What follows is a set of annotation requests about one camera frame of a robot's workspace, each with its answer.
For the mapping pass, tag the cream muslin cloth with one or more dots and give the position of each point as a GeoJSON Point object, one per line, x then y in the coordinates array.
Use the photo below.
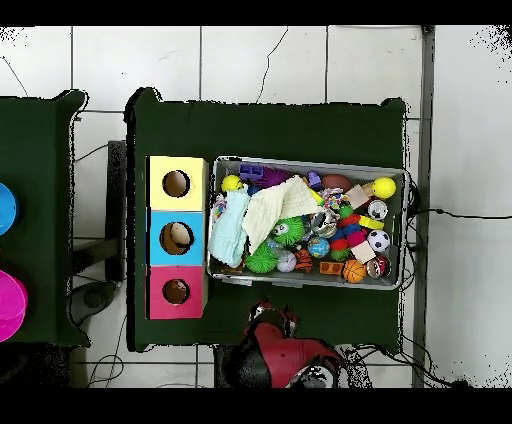
{"type": "Point", "coordinates": [268, 212]}

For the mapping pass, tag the mint green muslin cloth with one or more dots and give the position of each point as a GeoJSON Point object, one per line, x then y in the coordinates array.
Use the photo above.
{"type": "Point", "coordinates": [228, 236]}

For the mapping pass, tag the orange striped tiger plush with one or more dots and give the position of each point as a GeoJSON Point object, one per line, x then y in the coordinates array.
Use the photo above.
{"type": "Point", "coordinates": [304, 260]}

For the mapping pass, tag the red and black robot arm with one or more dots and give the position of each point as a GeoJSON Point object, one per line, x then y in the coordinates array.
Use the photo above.
{"type": "Point", "coordinates": [288, 356]}

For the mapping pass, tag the wooden box with three holes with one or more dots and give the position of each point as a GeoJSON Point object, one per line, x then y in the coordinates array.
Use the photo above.
{"type": "Point", "coordinates": [192, 200]}

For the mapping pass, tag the purple plastic building block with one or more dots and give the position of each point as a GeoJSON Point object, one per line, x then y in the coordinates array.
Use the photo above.
{"type": "Point", "coordinates": [251, 172]}

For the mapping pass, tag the small green spiky ball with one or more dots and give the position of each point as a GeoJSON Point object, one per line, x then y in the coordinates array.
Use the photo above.
{"type": "Point", "coordinates": [260, 260]}

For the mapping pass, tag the blue globe ball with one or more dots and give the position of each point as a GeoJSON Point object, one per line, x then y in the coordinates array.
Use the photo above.
{"type": "Point", "coordinates": [318, 247]}

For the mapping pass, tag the dark green tablecloth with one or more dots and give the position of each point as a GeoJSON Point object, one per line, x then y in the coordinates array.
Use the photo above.
{"type": "Point", "coordinates": [260, 128]}
{"type": "Point", "coordinates": [36, 140]}

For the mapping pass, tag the orange basketball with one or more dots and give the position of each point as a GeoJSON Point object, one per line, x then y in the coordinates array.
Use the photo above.
{"type": "Point", "coordinates": [354, 272]}

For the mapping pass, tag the black and white soccer ball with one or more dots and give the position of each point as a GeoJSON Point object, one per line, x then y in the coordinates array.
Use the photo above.
{"type": "Point", "coordinates": [378, 240]}

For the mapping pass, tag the yellow ball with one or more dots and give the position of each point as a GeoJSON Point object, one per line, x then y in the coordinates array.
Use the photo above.
{"type": "Point", "coordinates": [384, 188]}

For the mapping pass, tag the blue round disc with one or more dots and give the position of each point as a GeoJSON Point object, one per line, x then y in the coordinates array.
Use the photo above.
{"type": "Point", "coordinates": [7, 208]}

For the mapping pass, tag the magenta round disc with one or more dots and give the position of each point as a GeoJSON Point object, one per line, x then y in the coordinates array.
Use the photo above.
{"type": "Point", "coordinates": [10, 304]}

